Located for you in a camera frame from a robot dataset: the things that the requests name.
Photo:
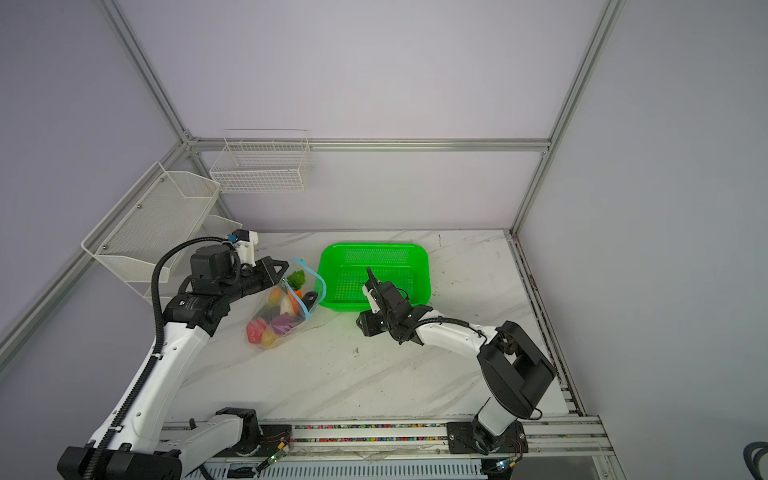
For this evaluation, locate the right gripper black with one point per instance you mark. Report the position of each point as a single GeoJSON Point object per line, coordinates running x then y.
{"type": "Point", "coordinates": [367, 327]}

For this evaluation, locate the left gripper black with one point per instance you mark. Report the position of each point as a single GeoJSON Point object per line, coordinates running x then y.
{"type": "Point", "coordinates": [264, 267]}

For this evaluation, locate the clear zip top bag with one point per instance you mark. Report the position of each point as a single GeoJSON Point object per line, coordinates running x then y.
{"type": "Point", "coordinates": [314, 282]}

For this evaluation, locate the dark toy eggplant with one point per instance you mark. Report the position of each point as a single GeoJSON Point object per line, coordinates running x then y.
{"type": "Point", "coordinates": [307, 303]}

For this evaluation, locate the purple toy turnip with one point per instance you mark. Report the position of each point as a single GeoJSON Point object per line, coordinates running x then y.
{"type": "Point", "coordinates": [282, 325]}

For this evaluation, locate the red toy pepper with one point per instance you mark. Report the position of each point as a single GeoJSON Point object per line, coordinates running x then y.
{"type": "Point", "coordinates": [255, 331]}

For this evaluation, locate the orange yellow toy corn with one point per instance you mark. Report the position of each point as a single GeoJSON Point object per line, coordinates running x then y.
{"type": "Point", "coordinates": [275, 297]}

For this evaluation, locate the orange toy carrot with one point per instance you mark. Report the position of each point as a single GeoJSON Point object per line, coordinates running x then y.
{"type": "Point", "coordinates": [294, 283]}

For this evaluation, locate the yellow toy potato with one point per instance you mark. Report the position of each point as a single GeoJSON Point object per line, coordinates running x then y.
{"type": "Point", "coordinates": [268, 338]}

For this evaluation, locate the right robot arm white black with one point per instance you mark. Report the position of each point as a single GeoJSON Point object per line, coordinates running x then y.
{"type": "Point", "coordinates": [514, 369]}

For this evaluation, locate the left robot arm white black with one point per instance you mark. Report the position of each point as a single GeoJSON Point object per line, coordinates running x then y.
{"type": "Point", "coordinates": [128, 445]}

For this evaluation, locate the green plastic basket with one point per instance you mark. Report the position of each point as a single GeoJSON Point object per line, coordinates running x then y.
{"type": "Point", "coordinates": [345, 267]}

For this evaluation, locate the white mesh two-tier shelf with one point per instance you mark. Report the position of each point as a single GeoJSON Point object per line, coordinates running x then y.
{"type": "Point", "coordinates": [163, 209]}

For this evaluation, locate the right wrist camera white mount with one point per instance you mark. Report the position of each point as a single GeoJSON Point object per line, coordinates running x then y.
{"type": "Point", "coordinates": [371, 292]}

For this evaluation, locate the white wire wall basket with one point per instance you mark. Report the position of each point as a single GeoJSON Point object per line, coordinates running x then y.
{"type": "Point", "coordinates": [255, 161]}

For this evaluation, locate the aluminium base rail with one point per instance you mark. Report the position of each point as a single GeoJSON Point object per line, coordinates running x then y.
{"type": "Point", "coordinates": [572, 436]}

